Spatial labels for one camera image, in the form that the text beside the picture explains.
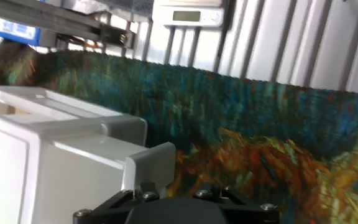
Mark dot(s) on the white digital scale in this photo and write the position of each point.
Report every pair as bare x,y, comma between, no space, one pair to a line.
166,17

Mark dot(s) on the aluminium frame beam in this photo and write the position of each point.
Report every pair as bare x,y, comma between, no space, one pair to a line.
42,15

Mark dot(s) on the dark metal bracket with screw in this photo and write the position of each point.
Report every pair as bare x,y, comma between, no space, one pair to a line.
117,35

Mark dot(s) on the white plastic drawer with knob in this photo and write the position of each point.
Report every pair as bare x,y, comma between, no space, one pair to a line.
82,174

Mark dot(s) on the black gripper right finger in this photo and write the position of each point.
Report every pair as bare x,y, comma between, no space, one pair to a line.
253,214

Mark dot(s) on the sunflower painting print tablecloth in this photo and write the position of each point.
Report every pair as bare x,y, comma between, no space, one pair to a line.
228,102

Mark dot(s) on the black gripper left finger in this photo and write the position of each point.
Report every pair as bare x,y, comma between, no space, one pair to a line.
95,216

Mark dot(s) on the crinkled silver plastic sheet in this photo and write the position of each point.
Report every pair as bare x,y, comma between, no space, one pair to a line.
120,4

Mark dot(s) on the blue labelled box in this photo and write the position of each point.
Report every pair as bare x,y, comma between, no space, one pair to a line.
8,29

